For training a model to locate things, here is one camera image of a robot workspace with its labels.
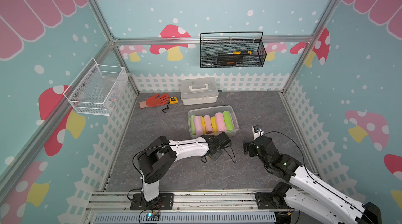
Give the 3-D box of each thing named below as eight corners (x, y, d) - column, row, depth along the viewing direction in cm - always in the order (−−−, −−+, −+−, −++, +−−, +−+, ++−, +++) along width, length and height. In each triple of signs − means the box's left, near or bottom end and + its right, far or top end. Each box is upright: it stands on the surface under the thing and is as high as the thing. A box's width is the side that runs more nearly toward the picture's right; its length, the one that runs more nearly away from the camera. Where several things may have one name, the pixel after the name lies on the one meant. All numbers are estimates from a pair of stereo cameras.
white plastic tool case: (181, 106, 115) (179, 94, 104) (183, 89, 126) (182, 76, 116) (217, 106, 115) (218, 94, 104) (216, 88, 126) (217, 76, 116)
